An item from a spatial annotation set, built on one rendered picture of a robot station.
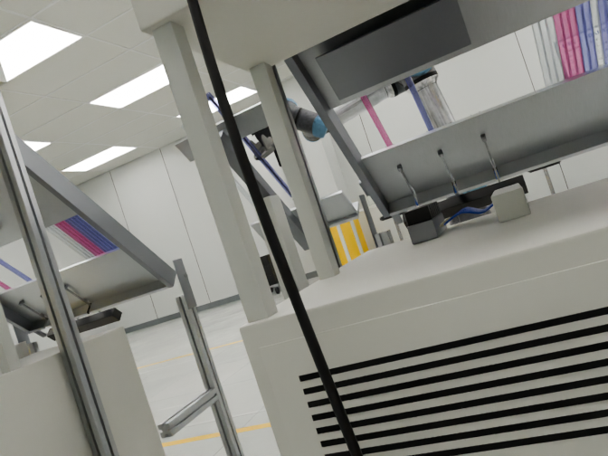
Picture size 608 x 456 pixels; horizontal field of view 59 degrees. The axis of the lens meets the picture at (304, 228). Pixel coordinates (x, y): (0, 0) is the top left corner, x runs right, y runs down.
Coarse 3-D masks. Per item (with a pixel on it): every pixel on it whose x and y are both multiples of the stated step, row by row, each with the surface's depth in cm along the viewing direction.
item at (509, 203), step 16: (496, 192) 98; (512, 192) 85; (368, 208) 155; (416, 208) 102; (432, 208) 103; (464, 208) 106; (496, 208) 86; (512, 208) 85; (528, 208) 84; (368, 224) 151; (416, 224) 99; (432, 224) 98; (416, 240) 99
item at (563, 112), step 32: (544, 96) 124; (576, 96) 124; (448, 128) 131; (480, 128) 131; (512, 128) 131; (544, 128) 131; (576, 128) 131; (384, 160) 140; (416, 160) 140; (448, 160) 139; (480, 160) 139; (512, 160) 139; (384, 192) 149; (416, 192) 149
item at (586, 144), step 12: (600, 132) 132; (564, 144) 135; (576, 144) 133; (588, 144) 131; (600, 144) 130; (528, 156) 138; (540, 156) 136; (552, 156) 134; (564, 156) 133; (492, 168) 141; (504, 168) 139; (516, 168) 138; (528, 168) 136; (456, 180) 145; (468, 180) 143; (480, 180) 141; (492, 180) 139; (432, 192) 146; (444, 192) 144; (396, 204) 150; (408, 204) 148; (420, 204) 147
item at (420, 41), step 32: (416, 0) 107; (448, 0) 103; (480, 0) 107; (512, 0) 106; (544, 0) 106; (576, 0) 106; (352, 32) 112; (384, 32) 108; (416, 32) 108; (448, 32) 108; (480, 32) 112; (512, 32) 112; (320, 64) 114; (352, 64) 114; (384, 64) 114; (416, 64) 113; (352, 96) 124
